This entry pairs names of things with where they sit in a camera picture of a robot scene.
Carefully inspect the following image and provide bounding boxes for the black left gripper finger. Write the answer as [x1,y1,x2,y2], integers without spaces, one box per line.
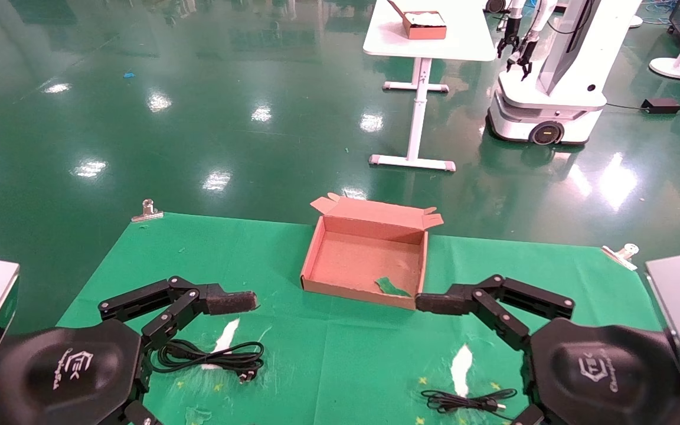
[117,400,162,425]
[98,276,259,350]

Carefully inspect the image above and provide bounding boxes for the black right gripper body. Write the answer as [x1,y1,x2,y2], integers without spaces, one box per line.
[530,319,680,425]

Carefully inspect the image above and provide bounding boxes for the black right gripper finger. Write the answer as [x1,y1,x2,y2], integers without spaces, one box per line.
[416,274,575,352]
[511,404,547,425]

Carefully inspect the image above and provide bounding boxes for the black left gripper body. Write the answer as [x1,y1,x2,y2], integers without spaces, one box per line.
[0,319,142,425]

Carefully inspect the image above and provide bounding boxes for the black power cable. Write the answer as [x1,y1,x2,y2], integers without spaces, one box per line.
[150,339,265,384]

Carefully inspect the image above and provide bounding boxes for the black wired computer mouse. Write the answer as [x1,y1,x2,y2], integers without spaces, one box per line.
[421,388,518,421]

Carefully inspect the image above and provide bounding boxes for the distant robot arm black gripper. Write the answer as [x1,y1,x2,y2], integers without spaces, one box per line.
[506,0,556,81]
[496,0,527,58]

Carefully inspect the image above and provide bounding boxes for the green scrap in box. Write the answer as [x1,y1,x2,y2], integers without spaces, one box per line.
[374,276,413,298]

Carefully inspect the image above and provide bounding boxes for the open brown cardboard box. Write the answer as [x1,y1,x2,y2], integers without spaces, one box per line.
[300,192,444,310]

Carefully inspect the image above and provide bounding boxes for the small brown cardboard box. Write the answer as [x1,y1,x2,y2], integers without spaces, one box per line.
[387,0,447,40]

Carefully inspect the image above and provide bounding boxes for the silver binder clip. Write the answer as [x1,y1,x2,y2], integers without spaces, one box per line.
[132,199,164,223]
[601,243,640,271]

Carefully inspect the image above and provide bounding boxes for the white wheeled robot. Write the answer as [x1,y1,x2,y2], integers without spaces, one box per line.
[487,0,642,146]

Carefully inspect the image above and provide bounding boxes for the white standing table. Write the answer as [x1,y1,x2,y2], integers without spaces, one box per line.
[363,0,497,172]

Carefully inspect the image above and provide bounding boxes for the black power adapter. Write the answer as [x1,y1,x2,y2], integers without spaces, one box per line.
[641,97,680,115]

